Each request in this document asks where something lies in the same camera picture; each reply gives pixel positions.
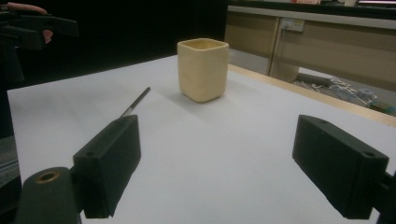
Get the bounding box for makeup brush with dark handle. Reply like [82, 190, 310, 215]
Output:
[120, 86, 151, 119]

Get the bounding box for green label bottle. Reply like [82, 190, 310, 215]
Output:
[369, 100, 396, 115]

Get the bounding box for black curtain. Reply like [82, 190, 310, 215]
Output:
[0, 0, 230, 138]

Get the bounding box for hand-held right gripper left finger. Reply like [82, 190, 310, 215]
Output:
[73, 114, 142, 218]

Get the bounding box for long beige desk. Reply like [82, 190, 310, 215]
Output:
[223, 0, 396, 92]

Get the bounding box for white plastic hangers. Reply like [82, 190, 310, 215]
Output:
[295, 76, 359, 102]

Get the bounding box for cream square cup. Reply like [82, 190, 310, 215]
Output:
[177, 37, 230, 104]

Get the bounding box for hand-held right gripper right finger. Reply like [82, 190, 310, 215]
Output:
[291, 114, 390, 220]

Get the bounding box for white wall socket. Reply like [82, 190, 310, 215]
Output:
[280, 18, 305, 33]

